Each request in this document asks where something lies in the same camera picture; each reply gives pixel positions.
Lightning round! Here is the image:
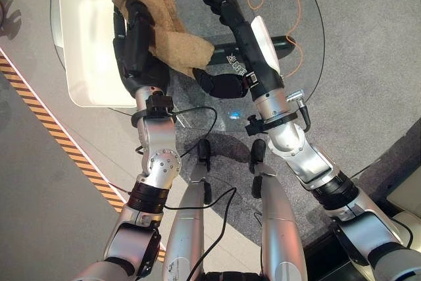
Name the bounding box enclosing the white box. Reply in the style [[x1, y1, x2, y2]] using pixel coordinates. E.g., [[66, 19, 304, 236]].
[[385, 180, 421, 226]]

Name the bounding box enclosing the silver right robot leg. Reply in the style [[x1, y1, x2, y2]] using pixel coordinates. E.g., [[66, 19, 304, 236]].
[[249, 139, 309, 281]]

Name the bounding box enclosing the yellow black hazard tape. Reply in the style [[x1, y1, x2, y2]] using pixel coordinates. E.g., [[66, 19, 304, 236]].
[[0, 52, 166, 262]]

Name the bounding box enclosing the black table base bar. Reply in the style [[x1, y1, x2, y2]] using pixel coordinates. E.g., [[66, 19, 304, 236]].
[[207, 35, 297, 66]]

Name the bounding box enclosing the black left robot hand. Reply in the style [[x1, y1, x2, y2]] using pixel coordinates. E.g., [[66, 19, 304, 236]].
[[112, 0, 171, 96]]

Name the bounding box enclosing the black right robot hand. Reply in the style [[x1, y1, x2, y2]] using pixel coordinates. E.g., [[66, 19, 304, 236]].
[[192, 0, 284, 99]]

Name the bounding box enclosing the silver left robot leg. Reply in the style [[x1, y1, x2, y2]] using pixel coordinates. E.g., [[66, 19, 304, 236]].
[[161, 139, 212, 281]]

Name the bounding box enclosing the tan fluffy cloth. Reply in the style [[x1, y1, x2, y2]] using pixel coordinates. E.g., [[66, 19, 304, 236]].
[[112, 0, 215, 80]]

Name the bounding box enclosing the white rectangular basket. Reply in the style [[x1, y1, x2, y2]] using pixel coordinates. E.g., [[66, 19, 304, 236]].
[[59, 0, 139, 109]]

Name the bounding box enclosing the black thin robot cable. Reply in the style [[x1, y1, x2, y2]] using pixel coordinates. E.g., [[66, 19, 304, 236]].
[[135, 106, 237, 275]]

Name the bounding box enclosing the round glass table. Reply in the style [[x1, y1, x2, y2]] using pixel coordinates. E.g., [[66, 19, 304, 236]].
[[49, 0, 326, 133]]

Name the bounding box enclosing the silver robot leg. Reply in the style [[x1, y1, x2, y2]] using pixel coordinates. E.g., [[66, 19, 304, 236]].
[[161, 139, 212, 281], [249, 139, 309, 281]]

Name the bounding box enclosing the orange cable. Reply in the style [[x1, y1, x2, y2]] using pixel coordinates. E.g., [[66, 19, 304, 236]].
[[239, 0, 304, 80]]

